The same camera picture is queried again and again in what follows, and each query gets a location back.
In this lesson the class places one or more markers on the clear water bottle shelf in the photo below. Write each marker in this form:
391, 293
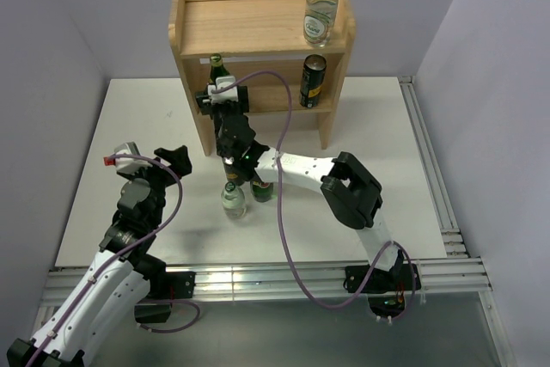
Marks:
318, 22

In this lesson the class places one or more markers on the aluminium rail frame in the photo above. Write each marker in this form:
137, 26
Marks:
417, 204

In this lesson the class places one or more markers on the wooden two-tier shelf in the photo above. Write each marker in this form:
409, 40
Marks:
254, 35

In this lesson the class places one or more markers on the black beverage can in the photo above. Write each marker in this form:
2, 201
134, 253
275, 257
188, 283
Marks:
232, 174
313, 74

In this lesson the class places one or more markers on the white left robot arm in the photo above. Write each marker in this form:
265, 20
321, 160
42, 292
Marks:
122, 273

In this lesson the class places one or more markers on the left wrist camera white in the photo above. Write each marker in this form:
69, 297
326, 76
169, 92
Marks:
130, 162

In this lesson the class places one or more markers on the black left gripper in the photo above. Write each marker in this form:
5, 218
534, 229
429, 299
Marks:
178, 159

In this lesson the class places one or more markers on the green glass bottle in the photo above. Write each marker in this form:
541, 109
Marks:
261, 191
217, 68

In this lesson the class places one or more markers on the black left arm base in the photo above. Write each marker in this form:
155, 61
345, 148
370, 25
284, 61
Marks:
168, 290

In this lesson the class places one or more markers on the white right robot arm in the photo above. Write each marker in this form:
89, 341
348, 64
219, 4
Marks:
353, 194

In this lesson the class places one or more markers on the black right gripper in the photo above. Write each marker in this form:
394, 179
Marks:
207, 107

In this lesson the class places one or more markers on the clear water bottle front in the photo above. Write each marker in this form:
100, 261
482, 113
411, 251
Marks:
233, 201

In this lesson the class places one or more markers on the green glass bottle front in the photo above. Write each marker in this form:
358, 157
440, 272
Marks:
217, 68

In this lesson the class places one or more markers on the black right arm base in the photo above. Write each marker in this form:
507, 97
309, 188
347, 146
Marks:
389, 293

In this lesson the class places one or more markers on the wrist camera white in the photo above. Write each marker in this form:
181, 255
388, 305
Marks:
130, 162
222, 90

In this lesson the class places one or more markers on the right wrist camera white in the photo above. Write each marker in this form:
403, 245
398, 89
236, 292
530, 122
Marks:
222, 90

